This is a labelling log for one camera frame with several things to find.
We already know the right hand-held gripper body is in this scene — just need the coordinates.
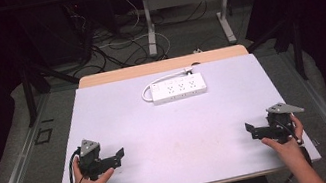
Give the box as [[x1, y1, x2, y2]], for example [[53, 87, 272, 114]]
[[263, 98, 311, 148]]

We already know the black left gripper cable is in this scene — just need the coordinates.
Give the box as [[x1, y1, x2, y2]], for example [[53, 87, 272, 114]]
[[63, 148, 88, 183]]

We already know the black floor cable bundle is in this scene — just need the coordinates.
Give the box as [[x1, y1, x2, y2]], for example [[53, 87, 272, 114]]
[[71, 7, 170, 77]]

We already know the black floor socket box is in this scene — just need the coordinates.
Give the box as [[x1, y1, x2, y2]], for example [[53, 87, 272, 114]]
[[32, 126, 56, 146]]

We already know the white floor cable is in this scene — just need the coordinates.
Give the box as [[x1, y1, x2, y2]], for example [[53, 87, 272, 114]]
[[96, 29, 174, 72]]

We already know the black equipment cabinet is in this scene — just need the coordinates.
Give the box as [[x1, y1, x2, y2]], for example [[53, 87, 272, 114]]
[[16, 0, 93, 72]]

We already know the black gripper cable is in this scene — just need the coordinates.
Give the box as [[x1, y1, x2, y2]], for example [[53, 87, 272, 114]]
[[63, 148, 88, 183], [273, 114, 314, 173]]

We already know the person's right hand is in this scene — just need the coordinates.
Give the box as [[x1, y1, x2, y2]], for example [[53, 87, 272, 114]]
[[257, 112, 310, 170]]

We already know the black metal stand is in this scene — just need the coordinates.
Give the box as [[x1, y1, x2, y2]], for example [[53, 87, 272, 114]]
[[17, 58, 41, 128]]

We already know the white power strip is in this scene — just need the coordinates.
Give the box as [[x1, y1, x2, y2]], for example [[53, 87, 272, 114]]
[[138, 66, 199, 104], [148, 70, 210, 107]]

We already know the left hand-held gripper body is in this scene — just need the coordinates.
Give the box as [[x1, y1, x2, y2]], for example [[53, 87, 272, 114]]
[[73, 134, 113, 183]]

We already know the white table cover sheet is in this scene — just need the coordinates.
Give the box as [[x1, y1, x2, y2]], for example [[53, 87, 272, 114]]
[[36, 44, 323, 183]]

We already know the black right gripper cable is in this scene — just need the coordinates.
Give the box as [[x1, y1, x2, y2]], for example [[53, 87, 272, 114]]
[[273, 114, 314, 173]]

